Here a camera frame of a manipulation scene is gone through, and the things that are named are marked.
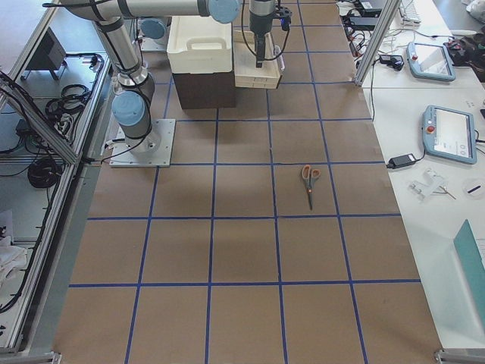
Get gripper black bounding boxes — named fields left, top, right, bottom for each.
left=254, top=33, right=266, bottom=68

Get grey orange scissors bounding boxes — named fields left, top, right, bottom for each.
left=302, top=165, right=321, bottom=210

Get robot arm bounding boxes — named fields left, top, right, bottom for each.
left=249, top=0, right=275, bottom=68
left=42, top=1, right=239, bottom=152

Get dark wooden cabinet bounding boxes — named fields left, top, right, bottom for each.
left=173, top=71, right=236, bottom=109

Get white plastic tray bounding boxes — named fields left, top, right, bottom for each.
left=167, top=16, right=233, bottom=74

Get far blue teach pendant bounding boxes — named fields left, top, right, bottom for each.
left=406, top=42, right=455, bottom=82

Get blue teach pendant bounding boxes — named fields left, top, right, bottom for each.
left=422, top=105, right=477, bottom=165
left=406, top=42, right=455, bottom=82

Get black power adapter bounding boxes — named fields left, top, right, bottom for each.
left=386, top=153, right=417, bottom=169

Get near blue teach pendant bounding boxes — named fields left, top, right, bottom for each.
left=422, top=105, right=477, bottom=165

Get teal board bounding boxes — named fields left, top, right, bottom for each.
left=453, top=220, right=484, bottom=325

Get white crumpled cloth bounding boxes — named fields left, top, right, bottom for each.
left=0, top=210, right=28, bottom=281

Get wooden drawer white handle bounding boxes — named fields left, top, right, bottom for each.
left=231, top=29, right=286, bottom=89

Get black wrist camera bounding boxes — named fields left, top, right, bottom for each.
left=275, top=5, right=293, bottom=32

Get aluminium frame post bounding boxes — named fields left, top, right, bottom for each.
left=354, top=0, right=400, bottom=86

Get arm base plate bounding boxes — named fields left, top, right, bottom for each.
left=109, top=119, right=176, bottom=168

